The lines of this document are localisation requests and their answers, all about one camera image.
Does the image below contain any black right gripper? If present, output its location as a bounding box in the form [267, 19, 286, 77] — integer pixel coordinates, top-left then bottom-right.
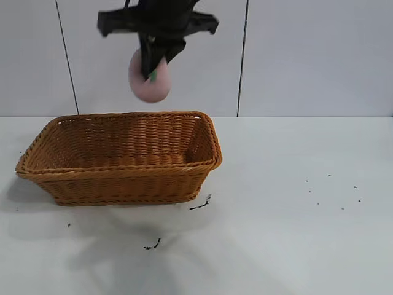
[96, 0, 220, 82]

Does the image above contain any brown woven wicker basket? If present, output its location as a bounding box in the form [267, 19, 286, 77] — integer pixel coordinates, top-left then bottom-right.
[15, 111, 224, 207]

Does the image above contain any pink toy peach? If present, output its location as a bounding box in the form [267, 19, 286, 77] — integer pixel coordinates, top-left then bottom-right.
[128, 50, 173, 101]

